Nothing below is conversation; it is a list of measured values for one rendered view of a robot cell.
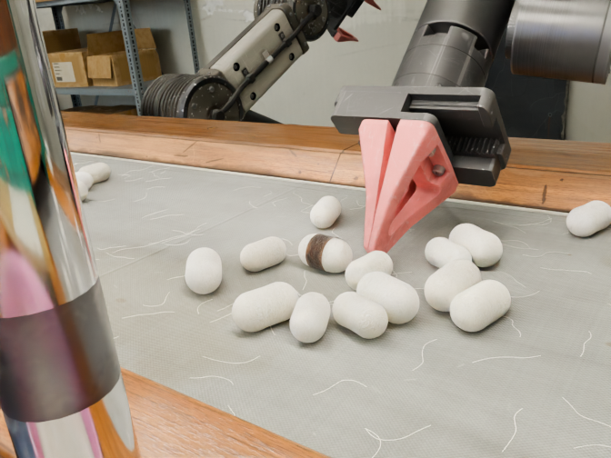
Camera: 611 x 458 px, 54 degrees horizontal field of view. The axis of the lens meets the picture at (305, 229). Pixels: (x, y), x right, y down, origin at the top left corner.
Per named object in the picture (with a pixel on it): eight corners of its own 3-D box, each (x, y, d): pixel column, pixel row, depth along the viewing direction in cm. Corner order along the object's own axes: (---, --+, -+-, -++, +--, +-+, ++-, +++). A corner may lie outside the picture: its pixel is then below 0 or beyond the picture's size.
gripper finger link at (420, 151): (388, 233, 32) (443, 93, 35) (281, 215, 36) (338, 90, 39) (425, 285, 37) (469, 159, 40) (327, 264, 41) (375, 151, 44)
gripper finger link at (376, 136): (431, 240, 30) (484, 94, 33) (315, 221, 34) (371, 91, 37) (463, 293, 36) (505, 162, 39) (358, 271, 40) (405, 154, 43)
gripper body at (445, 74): (483, 114, 33) (518, 13, 35) (327, 107, 39) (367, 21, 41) (505, 178, 38) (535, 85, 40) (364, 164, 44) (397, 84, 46)
